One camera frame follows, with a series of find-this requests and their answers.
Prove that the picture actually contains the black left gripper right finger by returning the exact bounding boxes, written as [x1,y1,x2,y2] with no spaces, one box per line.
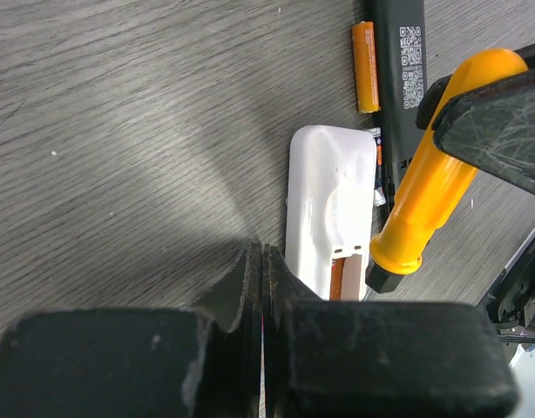
[262,246,519,417]

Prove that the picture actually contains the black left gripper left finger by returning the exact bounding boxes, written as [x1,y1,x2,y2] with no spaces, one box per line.
[0,244,262,417]

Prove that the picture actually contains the dark blue AAA battery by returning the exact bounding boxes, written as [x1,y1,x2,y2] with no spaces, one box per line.
[368,127,386,207]

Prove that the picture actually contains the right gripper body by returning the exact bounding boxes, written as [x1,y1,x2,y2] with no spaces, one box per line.
[478,226,535,348]

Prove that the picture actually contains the yellow handled screwdriver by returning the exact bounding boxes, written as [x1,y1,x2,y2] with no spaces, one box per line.
[366,49,528,293]

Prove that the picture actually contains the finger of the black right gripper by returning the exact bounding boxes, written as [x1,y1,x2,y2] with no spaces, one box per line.
[415,38,535,131]
[431,68,535,196]

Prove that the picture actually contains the orange battery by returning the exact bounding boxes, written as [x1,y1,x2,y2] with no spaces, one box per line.
[351,21,380,113]

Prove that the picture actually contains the black remote control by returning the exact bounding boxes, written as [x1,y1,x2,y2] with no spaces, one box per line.
[366,0,427,211]

